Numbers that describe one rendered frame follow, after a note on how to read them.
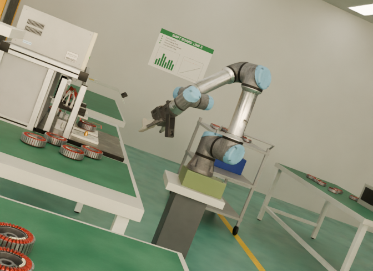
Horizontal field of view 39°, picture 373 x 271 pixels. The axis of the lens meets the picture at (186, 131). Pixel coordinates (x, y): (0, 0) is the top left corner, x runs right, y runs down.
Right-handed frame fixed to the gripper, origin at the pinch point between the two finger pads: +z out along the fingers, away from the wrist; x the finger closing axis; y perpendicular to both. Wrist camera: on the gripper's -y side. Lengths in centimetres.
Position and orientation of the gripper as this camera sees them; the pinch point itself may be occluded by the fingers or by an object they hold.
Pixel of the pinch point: (149, 133)
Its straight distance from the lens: 262.4
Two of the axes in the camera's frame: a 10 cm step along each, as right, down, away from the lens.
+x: -6.6, -0.3, -7.5
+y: -3.6, -8.7, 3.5
